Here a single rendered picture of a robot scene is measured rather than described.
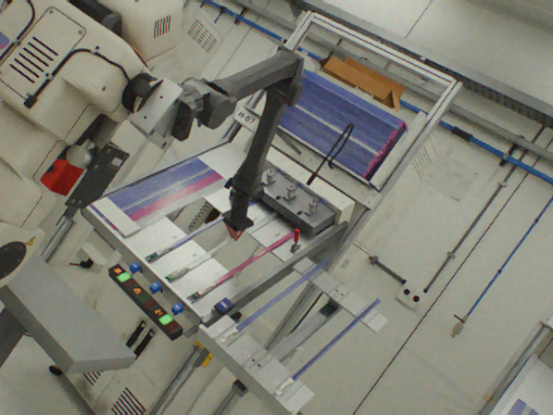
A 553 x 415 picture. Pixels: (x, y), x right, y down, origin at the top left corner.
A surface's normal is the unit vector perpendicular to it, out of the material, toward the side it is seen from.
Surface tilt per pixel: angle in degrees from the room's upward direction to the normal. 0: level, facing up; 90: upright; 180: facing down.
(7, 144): 82
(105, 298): 90
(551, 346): 90
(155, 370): 90
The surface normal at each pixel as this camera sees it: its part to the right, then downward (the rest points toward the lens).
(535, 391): 0.13, -0.76
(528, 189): -0.40, -0.25
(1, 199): -0.13, -0.22
